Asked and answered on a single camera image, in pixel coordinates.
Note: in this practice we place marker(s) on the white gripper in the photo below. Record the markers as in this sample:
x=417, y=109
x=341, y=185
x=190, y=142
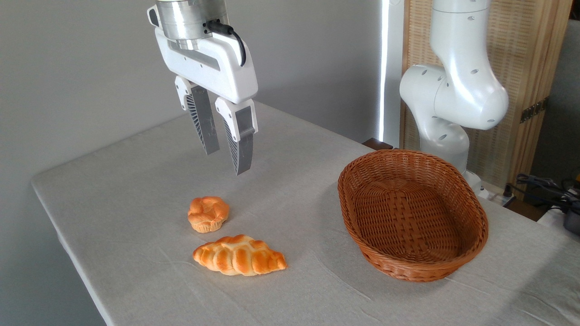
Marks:
x=213, y=68

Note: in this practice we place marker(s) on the small round bread bun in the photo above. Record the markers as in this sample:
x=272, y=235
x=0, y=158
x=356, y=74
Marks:
x=208, y=213

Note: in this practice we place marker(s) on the long braided bread loaf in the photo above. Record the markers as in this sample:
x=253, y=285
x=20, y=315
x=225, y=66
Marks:
x=240, y=256

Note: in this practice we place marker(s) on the brown wicker oval basket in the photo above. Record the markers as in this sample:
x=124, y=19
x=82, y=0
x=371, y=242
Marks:
x=412, y=217

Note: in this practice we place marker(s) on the light grey tablecloth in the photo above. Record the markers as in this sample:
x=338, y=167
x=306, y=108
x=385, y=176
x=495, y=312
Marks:
x=226, y=181

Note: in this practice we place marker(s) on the dark brown wooden furniture corner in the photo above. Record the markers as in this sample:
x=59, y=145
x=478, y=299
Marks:
x=377, y=144

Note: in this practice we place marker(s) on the black power plug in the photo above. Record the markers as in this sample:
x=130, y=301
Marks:
x=508, y=192

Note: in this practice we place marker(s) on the black screen hinge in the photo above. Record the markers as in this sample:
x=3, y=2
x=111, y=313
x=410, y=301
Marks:
x=534, y=110

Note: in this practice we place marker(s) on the bamboo folding screen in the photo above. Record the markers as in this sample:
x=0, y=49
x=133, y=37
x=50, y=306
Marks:
x=530, y=54

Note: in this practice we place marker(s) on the grey device housing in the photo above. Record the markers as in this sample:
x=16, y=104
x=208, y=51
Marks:
x=572, y=222

